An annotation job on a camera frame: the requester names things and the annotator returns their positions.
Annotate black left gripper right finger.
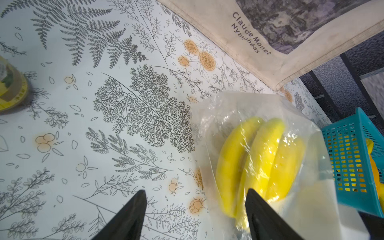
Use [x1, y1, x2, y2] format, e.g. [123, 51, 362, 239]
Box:
[245, 189, 302, 240]

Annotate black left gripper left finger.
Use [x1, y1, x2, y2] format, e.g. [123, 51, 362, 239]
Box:
[93, 190, 147, 240]

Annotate yellow banana bunch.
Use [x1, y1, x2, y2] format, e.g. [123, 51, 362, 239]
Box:
[215, 117, 306, 232]

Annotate clear zip-top bag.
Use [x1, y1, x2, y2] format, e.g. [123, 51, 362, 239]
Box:
[191, 92, 371, 240]

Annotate bananas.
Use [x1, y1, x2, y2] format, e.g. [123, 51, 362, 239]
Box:
[366, 138, 384, 212]

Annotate beige canvas tote bag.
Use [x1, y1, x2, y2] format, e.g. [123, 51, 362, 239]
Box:
[163, 0, 384, 91]

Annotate teal plastic basket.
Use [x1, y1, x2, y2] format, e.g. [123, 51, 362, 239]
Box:
[322, 108, 384, 218]

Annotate small yellow glass bottle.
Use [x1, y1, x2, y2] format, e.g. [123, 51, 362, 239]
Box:
[1, 57, 30, 115]

